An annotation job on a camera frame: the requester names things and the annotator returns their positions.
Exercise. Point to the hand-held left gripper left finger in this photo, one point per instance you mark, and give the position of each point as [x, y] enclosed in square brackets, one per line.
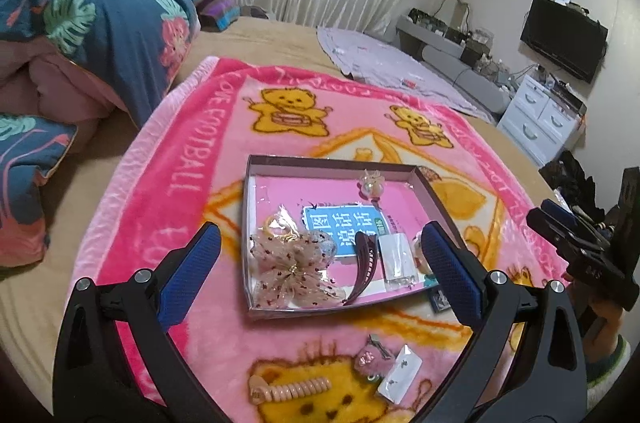
[192, 273]

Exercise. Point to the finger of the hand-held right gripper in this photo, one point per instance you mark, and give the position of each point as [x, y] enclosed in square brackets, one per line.
[557, 209]
[550, 228]

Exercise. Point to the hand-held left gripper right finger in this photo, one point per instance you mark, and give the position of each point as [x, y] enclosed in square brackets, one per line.
[452, 273]

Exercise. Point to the brown snap hair clip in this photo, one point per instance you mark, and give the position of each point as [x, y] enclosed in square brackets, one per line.
[362, 263]

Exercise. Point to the beige lace bow hair clip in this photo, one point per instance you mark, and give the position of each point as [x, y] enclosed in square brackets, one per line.
[290, 268]

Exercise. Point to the pearl hair ornament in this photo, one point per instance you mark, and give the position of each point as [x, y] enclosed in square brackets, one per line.
[372, 183]

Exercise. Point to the shallow cardboard box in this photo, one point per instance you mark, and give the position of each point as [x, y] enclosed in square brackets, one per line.
[280, 188]

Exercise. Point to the person's right forearm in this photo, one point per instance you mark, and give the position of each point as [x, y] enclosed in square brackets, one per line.
[610, 368]

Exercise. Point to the person's right hand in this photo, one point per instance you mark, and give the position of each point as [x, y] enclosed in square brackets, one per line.
[607, 315]

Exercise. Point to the small dark card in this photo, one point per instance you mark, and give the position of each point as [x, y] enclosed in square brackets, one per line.
[440, 299]

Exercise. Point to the dark clothes pile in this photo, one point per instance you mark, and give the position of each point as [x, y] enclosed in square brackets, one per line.
[570, 175]

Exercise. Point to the pink bear printed blanket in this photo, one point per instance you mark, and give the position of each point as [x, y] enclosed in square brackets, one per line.
[165, 183]

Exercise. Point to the white drawer cabinet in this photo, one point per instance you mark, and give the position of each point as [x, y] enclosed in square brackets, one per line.
[530, 113]

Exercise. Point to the white earring card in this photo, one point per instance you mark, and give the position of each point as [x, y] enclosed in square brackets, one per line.
[402, 375]

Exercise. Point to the pink fuzzy hair clip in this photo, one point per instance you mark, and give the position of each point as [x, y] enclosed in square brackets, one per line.
[367, 360]

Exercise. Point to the grey bench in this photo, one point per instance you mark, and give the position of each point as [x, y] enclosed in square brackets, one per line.
[480, 88]

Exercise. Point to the beige spiral hair clip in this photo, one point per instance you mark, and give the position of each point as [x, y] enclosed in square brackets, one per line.
[295, 390]

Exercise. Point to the black flat television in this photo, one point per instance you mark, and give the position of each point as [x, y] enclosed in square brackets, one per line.
[562, 35]

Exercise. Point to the light purple sheet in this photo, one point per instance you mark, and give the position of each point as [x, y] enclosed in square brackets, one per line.
[390, 63]

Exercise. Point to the blue floral quilt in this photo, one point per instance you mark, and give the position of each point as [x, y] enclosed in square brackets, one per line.
[100, 33]

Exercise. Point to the purple striped cloth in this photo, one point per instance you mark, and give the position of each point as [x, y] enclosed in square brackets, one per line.
[217, 13]

